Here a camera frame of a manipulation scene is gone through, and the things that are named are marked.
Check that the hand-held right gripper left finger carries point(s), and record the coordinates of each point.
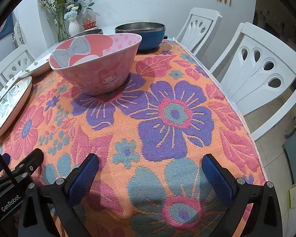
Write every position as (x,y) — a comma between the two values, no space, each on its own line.
(85,176)

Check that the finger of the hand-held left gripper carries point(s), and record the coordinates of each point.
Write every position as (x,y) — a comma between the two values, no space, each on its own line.
(0,165)
(32,161)

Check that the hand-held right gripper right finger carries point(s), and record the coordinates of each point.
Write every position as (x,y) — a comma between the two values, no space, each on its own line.
(218,177)

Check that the round blue leaf plate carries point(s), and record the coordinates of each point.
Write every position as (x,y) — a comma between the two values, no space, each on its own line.
(7,108)

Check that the square white flowered plate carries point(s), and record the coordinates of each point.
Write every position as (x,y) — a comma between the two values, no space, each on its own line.
(37,68)

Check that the pink cartoon print bowl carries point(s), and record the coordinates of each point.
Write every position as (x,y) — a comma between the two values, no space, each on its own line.
(101,71)

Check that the red steel bowl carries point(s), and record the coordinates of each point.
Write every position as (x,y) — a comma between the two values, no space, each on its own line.
(93,32)

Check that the blue steel bowl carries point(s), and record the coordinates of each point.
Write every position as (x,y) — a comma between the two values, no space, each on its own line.
(150,42)

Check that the floral orange tablecloth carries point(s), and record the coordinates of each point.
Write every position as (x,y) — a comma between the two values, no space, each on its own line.
(162,133)

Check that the teal storage box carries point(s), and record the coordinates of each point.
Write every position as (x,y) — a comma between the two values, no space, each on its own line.
(294,148)

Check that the white dining chair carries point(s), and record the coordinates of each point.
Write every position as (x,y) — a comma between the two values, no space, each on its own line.
(204,42)
(2,72)
(246,61)

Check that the white ornate rack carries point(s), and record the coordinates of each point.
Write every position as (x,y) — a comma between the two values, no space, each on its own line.
(17,33)

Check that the blue fridge cover cloth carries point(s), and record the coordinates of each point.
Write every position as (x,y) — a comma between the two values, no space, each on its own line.
(5,32)

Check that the clear glass vase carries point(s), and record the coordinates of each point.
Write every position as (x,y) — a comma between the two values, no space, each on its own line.
(61,32)

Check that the white ribbed vase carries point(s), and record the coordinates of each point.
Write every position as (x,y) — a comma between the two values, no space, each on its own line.
(75,28)

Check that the red lidded tea cup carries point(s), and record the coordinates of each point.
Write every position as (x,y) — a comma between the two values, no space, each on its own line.
(90,25)

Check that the blue artificial flowers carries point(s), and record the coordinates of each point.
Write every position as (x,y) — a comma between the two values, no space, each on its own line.
(71,13)

